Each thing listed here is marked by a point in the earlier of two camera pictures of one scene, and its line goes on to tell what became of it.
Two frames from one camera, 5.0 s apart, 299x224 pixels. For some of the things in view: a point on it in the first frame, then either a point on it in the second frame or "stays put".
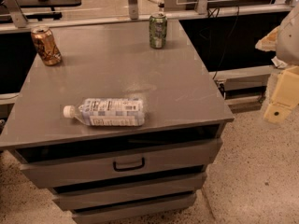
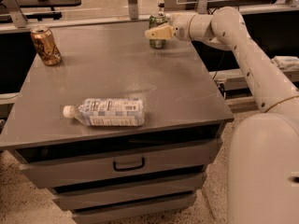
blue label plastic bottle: (108, 112) stays put
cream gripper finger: (285, 96) to (180, 28)
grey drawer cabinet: (121, 174) stays put
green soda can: (158, 31) stays put
